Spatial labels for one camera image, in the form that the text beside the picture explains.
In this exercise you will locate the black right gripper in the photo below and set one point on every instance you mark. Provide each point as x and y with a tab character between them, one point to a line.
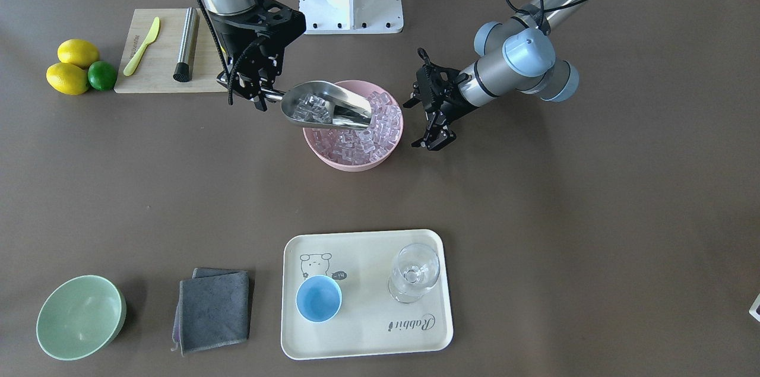
230	40

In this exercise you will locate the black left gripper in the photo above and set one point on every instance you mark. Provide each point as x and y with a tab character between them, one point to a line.
449	94

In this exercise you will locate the stainless steel ice scoop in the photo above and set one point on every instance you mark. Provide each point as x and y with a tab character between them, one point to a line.
347	110

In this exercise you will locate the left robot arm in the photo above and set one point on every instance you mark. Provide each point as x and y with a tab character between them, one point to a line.
707	48

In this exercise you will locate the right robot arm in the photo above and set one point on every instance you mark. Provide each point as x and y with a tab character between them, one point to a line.
223	7

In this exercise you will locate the pile of clear ice cubes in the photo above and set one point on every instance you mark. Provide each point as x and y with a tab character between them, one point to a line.
362	142

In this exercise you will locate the blue plastic cup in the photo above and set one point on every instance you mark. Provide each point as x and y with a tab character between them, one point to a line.
319	298

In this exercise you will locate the steel muddler black tip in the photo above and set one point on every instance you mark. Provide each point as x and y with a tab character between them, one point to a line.
184	63

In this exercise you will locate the pink bowl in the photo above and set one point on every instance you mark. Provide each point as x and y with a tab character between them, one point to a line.
356	163

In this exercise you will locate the bamboo cutting board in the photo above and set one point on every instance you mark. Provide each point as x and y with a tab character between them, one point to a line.
155	71

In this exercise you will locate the yellow plastic knife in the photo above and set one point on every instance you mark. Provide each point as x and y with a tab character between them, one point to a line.
149	39

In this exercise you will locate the clear wine glass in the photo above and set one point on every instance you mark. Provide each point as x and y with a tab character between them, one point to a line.
415	271

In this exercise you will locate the green lime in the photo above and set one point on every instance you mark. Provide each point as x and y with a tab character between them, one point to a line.
102	75

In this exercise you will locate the upper yellow lemon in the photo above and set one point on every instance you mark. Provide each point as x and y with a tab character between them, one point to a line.
79	52

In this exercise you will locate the yellow lemon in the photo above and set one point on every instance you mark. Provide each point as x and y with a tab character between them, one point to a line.
68	78
79	52

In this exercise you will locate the lower yellow lemon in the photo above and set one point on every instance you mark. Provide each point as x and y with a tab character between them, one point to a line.
68	78

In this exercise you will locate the cream rabbit tray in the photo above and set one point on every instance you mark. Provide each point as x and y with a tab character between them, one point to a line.
370	321

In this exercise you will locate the grey folded cloth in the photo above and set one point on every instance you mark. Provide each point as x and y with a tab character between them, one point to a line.
213	310

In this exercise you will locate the green bowl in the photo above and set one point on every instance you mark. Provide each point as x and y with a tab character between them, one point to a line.
81	317

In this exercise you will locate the white object at edge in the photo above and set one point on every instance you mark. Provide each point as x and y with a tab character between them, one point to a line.
754	309

